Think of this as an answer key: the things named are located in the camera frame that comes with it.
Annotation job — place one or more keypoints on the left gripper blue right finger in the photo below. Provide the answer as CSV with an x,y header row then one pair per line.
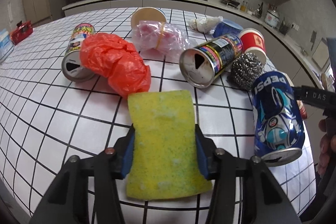
x,y
218,165

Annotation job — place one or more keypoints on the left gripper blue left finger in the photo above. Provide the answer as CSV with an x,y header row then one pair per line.
x,y
112,164

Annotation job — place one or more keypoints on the yellow sponge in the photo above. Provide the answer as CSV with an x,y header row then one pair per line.
x,y
165,162

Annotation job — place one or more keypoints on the black drink can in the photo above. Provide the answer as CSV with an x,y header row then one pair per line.
x,y
203,64

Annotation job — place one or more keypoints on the white tissue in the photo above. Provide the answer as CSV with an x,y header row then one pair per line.
x,y
205,24

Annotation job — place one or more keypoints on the blue patterned paper cup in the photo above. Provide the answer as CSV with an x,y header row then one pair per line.
x,y
145,14

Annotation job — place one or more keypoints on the kitchen cleaver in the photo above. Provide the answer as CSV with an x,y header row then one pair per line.
x,y
313,39

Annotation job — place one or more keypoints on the person's right hand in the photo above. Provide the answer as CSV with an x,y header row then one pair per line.
x,y
327,146

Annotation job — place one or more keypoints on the snack packet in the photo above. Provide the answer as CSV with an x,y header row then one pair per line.
x,y
302,109

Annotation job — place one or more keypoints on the cutting board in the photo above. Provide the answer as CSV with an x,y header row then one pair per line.
x,y
321,54

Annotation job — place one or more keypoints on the blue Pepsi can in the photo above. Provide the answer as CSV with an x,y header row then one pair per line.
x,y
279,130

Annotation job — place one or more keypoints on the black utensil holder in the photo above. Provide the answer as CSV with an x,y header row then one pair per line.
x,y
284,27

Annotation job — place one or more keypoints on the steel wool scrubber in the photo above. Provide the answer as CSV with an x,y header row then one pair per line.
x,y
245,70

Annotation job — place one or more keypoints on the red paper cup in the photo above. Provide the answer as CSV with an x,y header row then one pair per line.
x,y
253,42

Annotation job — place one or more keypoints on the white rice cooker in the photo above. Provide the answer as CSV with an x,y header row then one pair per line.
x,y
272,18

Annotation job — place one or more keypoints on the colourful drink can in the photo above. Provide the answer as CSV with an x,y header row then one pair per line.
x,y
71,64

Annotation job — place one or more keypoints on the dark glass bottle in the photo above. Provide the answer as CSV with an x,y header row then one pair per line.
x,y
259,11

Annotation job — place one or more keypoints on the orange plastic bag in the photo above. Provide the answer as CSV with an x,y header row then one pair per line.
x,y
117,60

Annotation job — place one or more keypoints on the orange juice jar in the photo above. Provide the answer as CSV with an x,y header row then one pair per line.
x,y
243,6

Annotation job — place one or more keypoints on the pink clear plastic bag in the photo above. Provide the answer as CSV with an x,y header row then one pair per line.
x,y
168,39

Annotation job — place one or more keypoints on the blue white tub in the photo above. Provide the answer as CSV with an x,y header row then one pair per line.
x,y
6,45

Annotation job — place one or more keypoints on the red small box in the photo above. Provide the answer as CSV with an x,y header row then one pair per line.
x,y
22,31

